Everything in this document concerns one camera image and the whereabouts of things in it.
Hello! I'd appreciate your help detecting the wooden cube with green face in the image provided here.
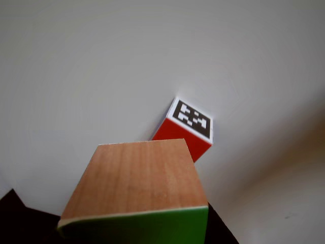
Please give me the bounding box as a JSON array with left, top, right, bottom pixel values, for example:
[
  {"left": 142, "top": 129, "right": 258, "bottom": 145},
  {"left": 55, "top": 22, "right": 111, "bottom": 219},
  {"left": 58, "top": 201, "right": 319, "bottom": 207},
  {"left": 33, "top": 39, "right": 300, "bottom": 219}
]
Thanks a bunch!
[{"left": 56, "top": 138, "right": 210, "bottom": 244}]

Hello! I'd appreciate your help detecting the red and blue cube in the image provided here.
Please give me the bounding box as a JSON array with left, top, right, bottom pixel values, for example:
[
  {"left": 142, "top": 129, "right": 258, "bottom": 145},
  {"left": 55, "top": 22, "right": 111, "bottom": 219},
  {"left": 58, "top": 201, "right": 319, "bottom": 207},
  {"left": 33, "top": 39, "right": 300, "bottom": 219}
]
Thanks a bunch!
[{"left": 150, "top": 97, "right": 214, "bottom": 164}]

